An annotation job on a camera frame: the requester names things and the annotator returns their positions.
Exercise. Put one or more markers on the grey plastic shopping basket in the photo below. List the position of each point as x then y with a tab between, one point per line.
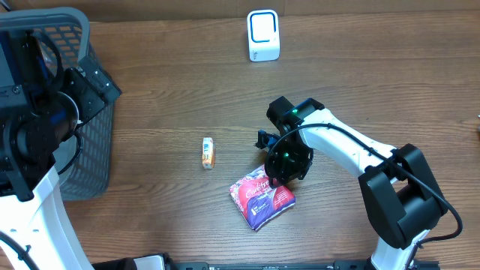
83	161

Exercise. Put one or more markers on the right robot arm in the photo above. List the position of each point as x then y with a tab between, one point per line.
401	196

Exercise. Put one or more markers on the white barcode scanner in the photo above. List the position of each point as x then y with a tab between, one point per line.
263	35

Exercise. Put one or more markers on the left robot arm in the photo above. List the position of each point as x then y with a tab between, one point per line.
42	107

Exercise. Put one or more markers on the small orange box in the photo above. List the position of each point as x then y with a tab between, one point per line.
208	153

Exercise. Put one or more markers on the red purple pad pack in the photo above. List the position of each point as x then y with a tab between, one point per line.
259	202

